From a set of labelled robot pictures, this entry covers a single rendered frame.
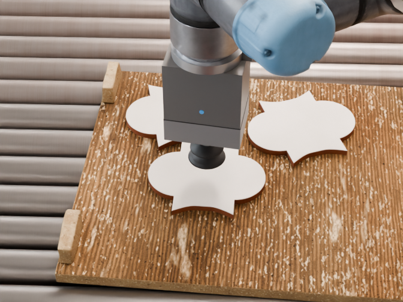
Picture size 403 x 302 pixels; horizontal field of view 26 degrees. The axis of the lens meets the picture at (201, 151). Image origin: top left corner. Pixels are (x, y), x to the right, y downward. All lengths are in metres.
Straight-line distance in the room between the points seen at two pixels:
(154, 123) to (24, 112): 0.18
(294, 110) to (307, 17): 0.40
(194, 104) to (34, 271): 0.26
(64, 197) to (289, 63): 0.41
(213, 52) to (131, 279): 0.26
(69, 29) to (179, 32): 0.47
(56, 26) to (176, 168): 0.38
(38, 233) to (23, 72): 0.30
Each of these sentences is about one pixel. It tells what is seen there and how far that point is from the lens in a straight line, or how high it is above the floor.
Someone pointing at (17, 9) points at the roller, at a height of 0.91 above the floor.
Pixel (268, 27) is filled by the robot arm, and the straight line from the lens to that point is 0.72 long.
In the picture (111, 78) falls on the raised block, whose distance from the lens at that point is 1.14.
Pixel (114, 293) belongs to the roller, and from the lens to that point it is 0.95.
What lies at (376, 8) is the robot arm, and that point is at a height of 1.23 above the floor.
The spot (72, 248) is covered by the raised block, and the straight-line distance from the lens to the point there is 0.95.
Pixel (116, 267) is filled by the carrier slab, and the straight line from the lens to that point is 0.95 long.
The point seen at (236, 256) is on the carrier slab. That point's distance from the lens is 0.96.
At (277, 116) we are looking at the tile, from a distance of 1.11.
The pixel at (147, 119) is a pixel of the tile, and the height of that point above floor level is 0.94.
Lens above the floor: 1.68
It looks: 44 degrees down
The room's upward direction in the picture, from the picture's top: straight up
